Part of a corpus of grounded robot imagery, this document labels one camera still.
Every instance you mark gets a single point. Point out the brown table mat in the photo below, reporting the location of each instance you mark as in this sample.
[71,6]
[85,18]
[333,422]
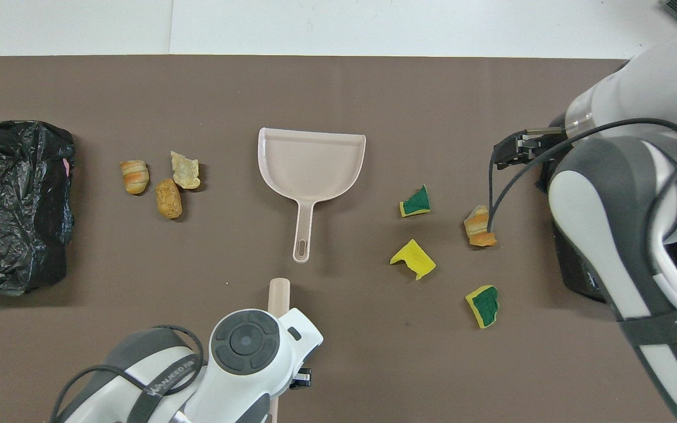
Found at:
[338,88]

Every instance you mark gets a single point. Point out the brown bread roll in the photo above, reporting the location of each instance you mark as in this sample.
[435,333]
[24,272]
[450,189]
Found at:
[168,198]

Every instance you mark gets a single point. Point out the pale torn bread piece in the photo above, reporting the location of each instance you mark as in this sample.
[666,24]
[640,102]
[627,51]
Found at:
[185,171]

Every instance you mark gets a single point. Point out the tan bread piece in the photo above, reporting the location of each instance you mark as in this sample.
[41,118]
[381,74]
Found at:
[134,176]

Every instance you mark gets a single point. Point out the black-bagged bin with pink spot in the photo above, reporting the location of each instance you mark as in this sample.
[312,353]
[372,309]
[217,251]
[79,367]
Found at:
[15,176]

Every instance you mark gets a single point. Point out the black-bagged trash bin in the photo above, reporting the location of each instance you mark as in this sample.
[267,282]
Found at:
[579,276]

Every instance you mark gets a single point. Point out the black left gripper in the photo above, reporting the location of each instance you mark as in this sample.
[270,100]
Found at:
[302,378]

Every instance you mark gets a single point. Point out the beige plastic dustpan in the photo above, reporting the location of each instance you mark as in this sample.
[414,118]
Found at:
[312,164]

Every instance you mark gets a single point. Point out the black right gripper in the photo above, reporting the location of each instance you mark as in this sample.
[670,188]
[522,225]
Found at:
[541,147]

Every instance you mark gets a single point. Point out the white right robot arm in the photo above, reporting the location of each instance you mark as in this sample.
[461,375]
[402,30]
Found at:
[609,235]

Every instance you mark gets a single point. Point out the striped orange bread piece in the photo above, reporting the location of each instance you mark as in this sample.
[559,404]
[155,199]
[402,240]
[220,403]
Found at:
[476,226]

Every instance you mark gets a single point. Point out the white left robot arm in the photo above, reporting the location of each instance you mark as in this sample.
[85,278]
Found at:
[244,346]

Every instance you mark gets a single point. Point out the green yellow sponge piece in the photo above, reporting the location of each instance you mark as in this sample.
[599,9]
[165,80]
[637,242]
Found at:
[416,202]
[483,304]

